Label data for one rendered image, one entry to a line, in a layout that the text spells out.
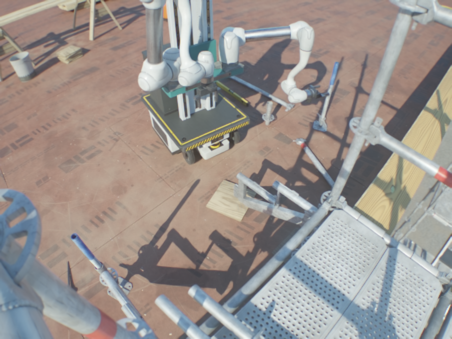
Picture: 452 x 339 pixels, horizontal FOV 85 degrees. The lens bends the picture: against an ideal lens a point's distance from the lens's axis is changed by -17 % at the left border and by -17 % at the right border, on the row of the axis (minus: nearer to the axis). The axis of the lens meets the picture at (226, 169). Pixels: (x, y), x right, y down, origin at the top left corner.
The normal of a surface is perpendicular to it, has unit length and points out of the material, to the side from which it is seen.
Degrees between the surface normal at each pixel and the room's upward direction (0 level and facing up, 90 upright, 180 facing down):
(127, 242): 0
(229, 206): 0
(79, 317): 90
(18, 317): 41
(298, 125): 0
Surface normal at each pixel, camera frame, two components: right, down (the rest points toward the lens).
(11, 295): 0.81, -0.40
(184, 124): 0.00, -0.66
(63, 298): 0.98, 0.15
